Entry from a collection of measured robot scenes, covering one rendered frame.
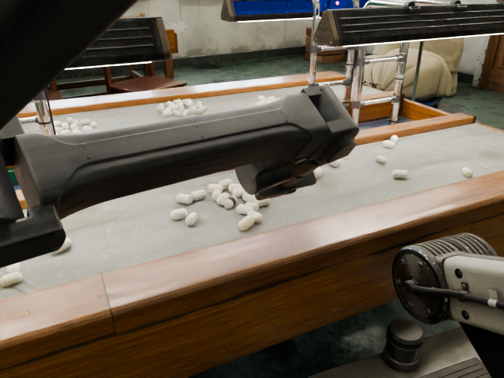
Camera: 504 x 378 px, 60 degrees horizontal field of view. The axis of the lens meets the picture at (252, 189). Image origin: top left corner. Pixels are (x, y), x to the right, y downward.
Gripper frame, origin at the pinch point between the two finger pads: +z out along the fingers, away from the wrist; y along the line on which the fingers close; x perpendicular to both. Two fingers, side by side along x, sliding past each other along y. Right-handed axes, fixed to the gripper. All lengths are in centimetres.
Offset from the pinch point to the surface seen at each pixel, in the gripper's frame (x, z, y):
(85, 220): -6.0, 22.8, 29.2
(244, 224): 4.5, 8.5, 2.3
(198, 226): 2.0, 13.9, 9.5
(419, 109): -27, 51, -93
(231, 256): 10.0, 1.0, 8.8
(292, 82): -59, 81, -63
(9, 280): 4.0, 9.4, 42.1
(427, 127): -14, 30, -72
